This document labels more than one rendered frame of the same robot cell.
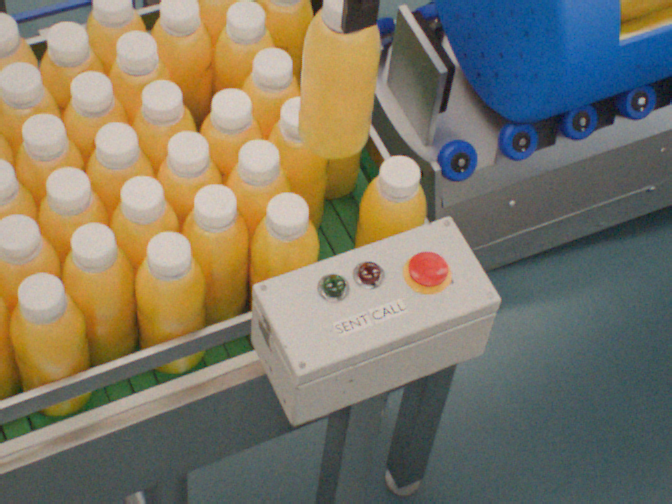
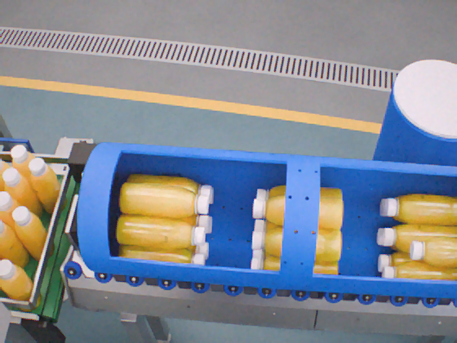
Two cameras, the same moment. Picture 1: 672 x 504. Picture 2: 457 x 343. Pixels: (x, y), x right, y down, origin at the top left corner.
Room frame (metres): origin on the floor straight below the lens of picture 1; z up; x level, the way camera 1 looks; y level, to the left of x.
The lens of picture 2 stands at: (0.70, -0.78, 2.19)
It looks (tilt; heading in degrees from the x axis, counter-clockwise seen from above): 55 degrees down; 39
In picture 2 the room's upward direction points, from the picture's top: 2 degrees counter-clockwise
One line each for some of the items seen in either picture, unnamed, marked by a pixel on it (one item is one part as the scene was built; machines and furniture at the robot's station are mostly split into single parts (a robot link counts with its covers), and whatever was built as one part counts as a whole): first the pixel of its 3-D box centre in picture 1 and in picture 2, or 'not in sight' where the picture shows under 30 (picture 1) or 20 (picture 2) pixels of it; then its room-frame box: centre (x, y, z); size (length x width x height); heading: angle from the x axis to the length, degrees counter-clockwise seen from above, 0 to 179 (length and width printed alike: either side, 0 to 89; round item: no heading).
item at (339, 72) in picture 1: (339, 75); not in sight; (0.80, 0.02, 1.21); 0.07 x 0.07 x 0.17
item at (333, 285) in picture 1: (333, 285); not in sight; (0.65, 0.00, 1.11); 0.02 x 0.02 x 0.01
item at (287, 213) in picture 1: (287, 214); not in sight; (0.74, 0.05, 1.07); 0.04 x 0.04 x 0.02
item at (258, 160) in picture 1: (258, 160); not in sight; (0.80, 0.09, 1.07); 0.04 x 0.04 x 0.02
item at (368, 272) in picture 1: (369, 272); not in sight; (0.66, -0.03, 1.11); 0.02 x 0.02 x 0.01
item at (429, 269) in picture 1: (428, 270); not in sight; (0.67, -0.08, 1.11); 0.04 x 0.04 x 0.01
